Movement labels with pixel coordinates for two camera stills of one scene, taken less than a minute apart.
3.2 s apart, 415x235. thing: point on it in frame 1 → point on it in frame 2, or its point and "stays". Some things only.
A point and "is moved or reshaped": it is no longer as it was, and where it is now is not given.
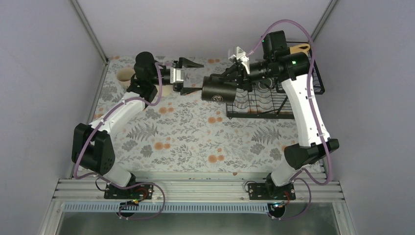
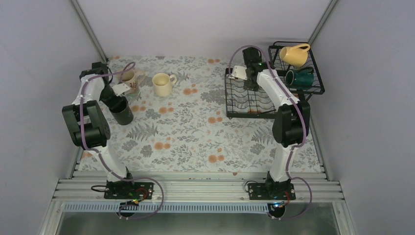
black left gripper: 184,62 → 112,105
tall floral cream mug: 124,75 stays
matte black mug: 215,89 is moved or reshaped
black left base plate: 142,192 stays
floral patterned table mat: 187,133 stays
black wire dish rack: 270,101 stays
